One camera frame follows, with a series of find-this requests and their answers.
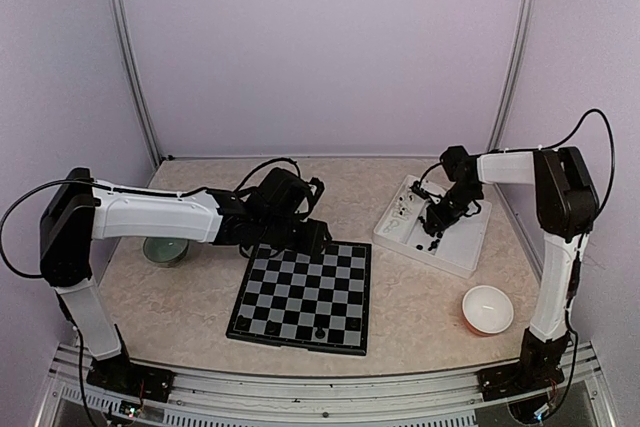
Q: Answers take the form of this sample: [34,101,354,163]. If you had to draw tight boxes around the white chess pieces pile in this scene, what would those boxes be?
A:
[392,187,415,220]

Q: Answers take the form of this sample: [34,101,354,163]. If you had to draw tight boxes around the white plastic piece tray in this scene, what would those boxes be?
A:
[372,175,492,279]

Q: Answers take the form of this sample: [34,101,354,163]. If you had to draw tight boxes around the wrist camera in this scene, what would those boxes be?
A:
[298,177,325,219]
[409,180,442,202]

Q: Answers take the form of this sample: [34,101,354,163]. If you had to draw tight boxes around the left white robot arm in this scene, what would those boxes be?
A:
[31,160,332,392]

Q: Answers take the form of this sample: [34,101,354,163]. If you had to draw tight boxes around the green glass bowl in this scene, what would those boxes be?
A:
[143,237,189,267]

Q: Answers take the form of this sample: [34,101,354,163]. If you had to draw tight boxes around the black grey chessboard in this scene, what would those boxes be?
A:
[226,241,372,356]

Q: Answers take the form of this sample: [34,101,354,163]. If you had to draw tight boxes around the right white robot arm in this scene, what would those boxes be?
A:
[421,139,609,391]

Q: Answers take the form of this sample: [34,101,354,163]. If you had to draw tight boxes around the aluminium frame post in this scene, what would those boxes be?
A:
[487,0,535,151]
[109,0,163,168]

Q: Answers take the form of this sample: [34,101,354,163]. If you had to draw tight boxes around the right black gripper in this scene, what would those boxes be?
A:
[425,182,482,233]

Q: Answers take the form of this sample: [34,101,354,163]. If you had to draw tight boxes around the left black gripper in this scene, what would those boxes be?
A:
[259,215,333,257]

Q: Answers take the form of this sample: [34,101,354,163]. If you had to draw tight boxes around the right aluminium frame post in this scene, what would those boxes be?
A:
[487,0,535,151]

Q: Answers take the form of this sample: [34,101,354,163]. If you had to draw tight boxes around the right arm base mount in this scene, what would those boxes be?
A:
[477,362,565,402]

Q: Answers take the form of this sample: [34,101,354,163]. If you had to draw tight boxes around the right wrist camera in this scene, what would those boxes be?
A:
[409,180,442,202]

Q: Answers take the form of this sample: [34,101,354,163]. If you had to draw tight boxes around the black chess pieces pile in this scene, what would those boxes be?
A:
[417,216,443,251]

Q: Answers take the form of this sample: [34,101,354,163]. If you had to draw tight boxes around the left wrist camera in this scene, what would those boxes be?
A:
[298,177,325,219]

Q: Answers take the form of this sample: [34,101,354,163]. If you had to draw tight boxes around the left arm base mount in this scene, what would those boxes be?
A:
[86,363,175,403]

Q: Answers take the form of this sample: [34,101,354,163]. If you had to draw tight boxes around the white orange bowl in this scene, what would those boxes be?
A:
[461,285,514,336]

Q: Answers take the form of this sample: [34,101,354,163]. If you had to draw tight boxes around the left aluminium frame post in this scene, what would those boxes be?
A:
[109,0,163,168]

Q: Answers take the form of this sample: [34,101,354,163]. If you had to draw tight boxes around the aluminium front rail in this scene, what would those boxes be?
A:
[33,343,618,426]

